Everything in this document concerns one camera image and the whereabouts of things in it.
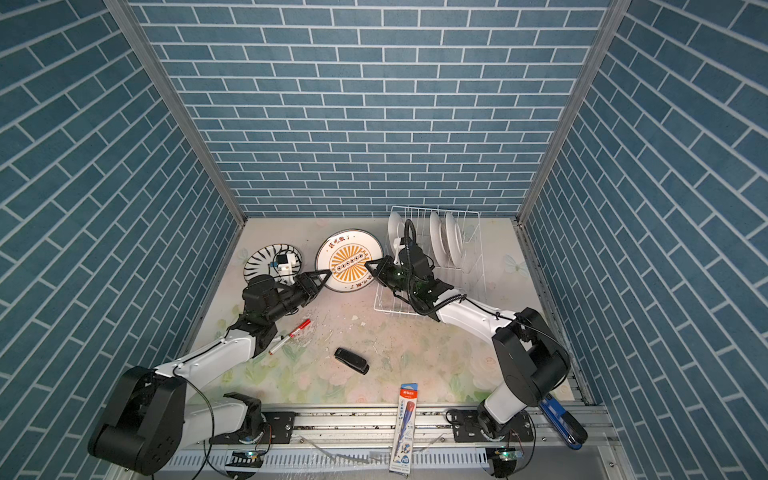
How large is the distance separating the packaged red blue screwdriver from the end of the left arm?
14.1 inches

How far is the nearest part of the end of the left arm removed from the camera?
0.74m

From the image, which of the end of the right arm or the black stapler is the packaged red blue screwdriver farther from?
the end of the right arm

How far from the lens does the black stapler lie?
822mm

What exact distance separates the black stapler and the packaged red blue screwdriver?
0.38ft

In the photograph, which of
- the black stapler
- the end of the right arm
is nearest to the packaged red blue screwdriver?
the black stapler

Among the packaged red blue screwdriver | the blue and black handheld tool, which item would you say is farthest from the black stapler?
the blue and black handheld tool

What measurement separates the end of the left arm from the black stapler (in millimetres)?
187

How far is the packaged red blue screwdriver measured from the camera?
0.69m

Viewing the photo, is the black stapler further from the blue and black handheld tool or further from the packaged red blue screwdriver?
the blue and black handheld tool

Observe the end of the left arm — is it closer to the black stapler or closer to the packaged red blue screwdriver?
the black stapler

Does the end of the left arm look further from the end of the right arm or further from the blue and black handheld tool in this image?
the blue and black handheld tool
